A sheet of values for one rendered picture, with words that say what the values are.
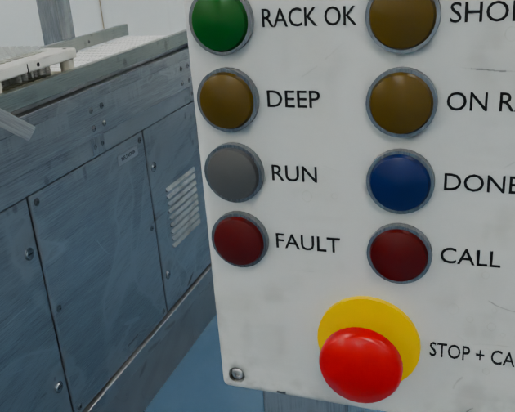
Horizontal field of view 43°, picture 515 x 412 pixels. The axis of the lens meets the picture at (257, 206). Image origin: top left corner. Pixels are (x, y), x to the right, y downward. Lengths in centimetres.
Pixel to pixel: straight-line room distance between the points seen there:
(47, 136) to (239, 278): 95
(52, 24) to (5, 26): 264
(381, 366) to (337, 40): 15
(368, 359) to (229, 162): 11
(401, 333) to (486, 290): 5
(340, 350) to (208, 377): 161
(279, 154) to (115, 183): 125
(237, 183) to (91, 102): 108
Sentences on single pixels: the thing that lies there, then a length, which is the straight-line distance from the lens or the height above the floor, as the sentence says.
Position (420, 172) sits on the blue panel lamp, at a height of 104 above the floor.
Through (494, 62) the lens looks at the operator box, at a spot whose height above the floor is 109.
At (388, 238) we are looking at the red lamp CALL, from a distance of 31.
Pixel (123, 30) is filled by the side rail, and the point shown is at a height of 91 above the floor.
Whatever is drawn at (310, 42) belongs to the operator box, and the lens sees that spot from 30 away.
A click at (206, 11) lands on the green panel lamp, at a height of 111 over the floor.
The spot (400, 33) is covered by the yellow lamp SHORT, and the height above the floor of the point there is 110.
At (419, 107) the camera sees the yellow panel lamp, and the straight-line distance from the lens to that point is 29.
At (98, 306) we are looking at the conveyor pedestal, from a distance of 155.
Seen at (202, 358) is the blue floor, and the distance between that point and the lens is 200.
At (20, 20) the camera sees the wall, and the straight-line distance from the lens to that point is 439.
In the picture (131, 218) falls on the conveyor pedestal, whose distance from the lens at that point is 162.
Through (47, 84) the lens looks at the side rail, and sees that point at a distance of 126.
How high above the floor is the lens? 114
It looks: 22 degrees down
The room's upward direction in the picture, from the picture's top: 4 degrees counter-clockwise
